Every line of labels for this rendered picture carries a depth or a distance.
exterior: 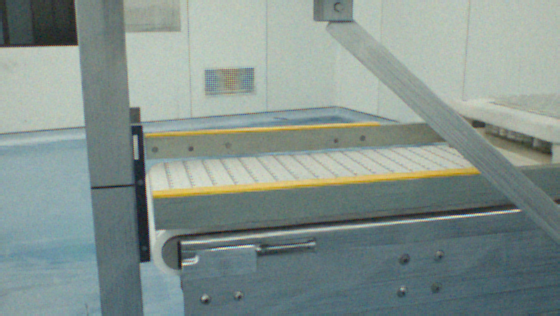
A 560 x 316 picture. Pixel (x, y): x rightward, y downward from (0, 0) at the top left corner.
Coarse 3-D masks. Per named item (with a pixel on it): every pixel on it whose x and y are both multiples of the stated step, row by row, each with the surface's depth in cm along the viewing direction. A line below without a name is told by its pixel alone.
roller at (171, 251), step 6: (186, 234) 54; (192, 234) 55; (168, 240) 53; (174, 240) 52; (168, 246) 52; (174, 246) 53; (180, 246) 53; (162, 252) 53; (168, 252) 53; (174, 252) 53; (180, 252) 53; (168, 258) 53; (174, 258) 53; (180, 258) 53; (168, 264) 53; (174, 264) 53; (180, 264) 53
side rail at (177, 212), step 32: (256, 192) 52; (288, 192) 53; (320, 192) 54; (352, 192) 55; (384, 192) 56; (416, 192) 56; (448, 192) 57; (480, 192) 58; (544, 192) 60; (160, 224) 51; (192, 224) 51; (224, 224) 52
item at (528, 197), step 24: (336, 0) 51; (336, 24) 52; (360, 48) 52; (384, 48) 51; (384, 72) 51; (408, 72) 51; (408, 96) 51; (432, 96) 50; (432, 120) 51; (456, 120) 50; (456, 144) 50; (480, 144) 50; (480, 168) 50; (504, 168) 49; (504, 192) 50; (528, 192) 49; (528, 216) 50; (552, 216) 49
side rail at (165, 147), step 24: (168, 144) 76; (192, 144) 77; (216, 144) 78; (240, 144) 79; (264, 144) 80; (288, 144) 81; (312, 144) 82; (336, 144) 83; (360, 144) 84; (384, 144) 84
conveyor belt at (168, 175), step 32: (192, 160) 77; (224, 160) 78; (256, 160) 78; (288, 160) 78; (320, 160) 78; (352, 160) 78; (384, 160) 78; (416, 160) 78; (448, 160) 78; (256, 224) 55; (288, 224) 56; (160, 256) 53
